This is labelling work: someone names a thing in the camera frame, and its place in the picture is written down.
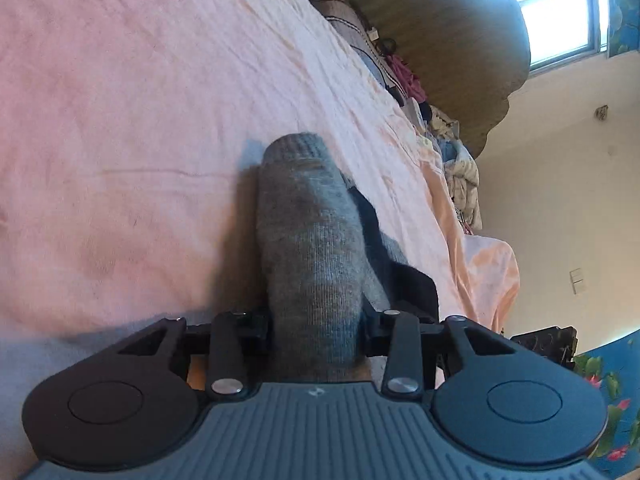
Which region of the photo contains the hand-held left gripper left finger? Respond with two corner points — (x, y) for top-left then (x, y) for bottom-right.
(117, 310), (273, 402)

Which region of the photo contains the blue floral curtain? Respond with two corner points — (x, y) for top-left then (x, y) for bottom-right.
(570, 330), (640, 466)
(602, 0), (640, 57)

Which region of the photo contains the pile of crumpled clothes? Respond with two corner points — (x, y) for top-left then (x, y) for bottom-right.
(400, 100), (484, 237)

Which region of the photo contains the grey knitted sock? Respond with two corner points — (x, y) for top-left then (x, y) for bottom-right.
(255, 132), (416, 383)

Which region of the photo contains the pink bed sheet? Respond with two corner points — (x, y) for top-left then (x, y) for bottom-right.
(0, 0), (521, 480)

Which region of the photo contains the magenta cloth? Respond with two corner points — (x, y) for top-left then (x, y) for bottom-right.
(387, 52), (429, 104)

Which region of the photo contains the black garment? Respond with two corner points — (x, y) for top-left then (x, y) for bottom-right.
(347, 185), (441, 323)

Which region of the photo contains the grey striped blanket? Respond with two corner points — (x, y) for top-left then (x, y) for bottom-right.
(310, 0), (382, 61)

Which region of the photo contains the window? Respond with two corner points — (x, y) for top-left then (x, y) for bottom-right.
(460, 0), (608, 73)

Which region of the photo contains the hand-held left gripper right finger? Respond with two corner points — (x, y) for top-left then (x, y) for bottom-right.
(365, 309), (511, 403)

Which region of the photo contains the blue cloth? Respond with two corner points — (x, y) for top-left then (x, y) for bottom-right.
(350, 42), (389, 88)

